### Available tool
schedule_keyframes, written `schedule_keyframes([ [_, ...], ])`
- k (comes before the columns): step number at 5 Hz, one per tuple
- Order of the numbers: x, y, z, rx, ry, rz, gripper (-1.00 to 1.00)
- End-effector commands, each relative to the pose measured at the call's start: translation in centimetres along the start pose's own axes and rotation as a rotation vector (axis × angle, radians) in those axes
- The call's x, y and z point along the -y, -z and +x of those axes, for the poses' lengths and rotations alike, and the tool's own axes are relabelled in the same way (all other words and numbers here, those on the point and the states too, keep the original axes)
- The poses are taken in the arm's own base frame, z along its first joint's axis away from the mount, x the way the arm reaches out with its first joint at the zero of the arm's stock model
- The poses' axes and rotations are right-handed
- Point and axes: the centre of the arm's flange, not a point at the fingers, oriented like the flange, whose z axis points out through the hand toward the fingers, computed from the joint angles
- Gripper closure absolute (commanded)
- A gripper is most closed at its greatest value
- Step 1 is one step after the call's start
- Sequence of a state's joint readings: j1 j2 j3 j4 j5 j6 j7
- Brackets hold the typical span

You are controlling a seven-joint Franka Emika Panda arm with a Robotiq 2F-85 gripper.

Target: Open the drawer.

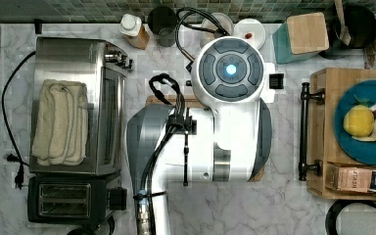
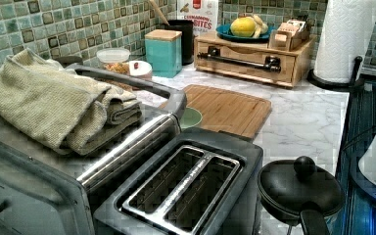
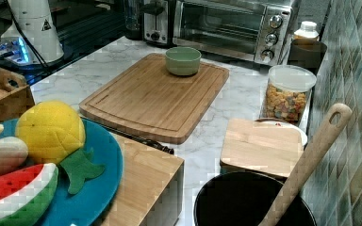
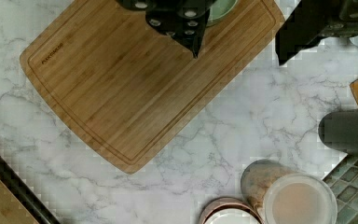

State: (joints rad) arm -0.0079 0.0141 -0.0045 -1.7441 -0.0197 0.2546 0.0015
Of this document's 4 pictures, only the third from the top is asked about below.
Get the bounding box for wooden drawer box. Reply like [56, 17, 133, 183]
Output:
[94, 136, 184, 226]

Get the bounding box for bamboo cutting board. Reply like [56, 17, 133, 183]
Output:
[79, 54, 229, 144]

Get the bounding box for green ceramic bowl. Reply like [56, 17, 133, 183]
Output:
[165, 46, 202, 76]

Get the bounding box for teal canister with wooden lid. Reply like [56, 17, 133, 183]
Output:
[220, 119, 307, 180]

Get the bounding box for black silver toaster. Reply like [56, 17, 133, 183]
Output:
[140, 0, 176, 47]

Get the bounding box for black utensil holder pot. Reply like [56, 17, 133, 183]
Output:
[194, 172, 317, 226]

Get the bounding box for cereal jar with clear lid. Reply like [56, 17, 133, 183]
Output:
[262, 65, 317, 124]

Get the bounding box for silver toaster oven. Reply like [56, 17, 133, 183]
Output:
[173, 0, 302, 66]

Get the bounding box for black blender jar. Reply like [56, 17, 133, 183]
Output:
[123, 0, 142, 40]

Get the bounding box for blue plate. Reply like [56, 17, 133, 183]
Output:
[15, 121, 123, 226]

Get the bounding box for yellow toy pineapple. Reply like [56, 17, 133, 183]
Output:
[15, 101, 105, 195]

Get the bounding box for dark round container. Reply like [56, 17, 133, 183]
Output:
[288, 39, 327, 74]

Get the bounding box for white capped bottle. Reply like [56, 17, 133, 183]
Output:
[293, 21, 319, 40]

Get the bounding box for wooden spoon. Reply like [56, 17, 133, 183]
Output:
[258, 103, 353, 226]

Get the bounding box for wooden tea bag caddy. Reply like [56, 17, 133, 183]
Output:
[0, 68, 35, 122]

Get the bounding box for toy watermelon slice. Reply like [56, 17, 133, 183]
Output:
[0, 163, 58, 226]

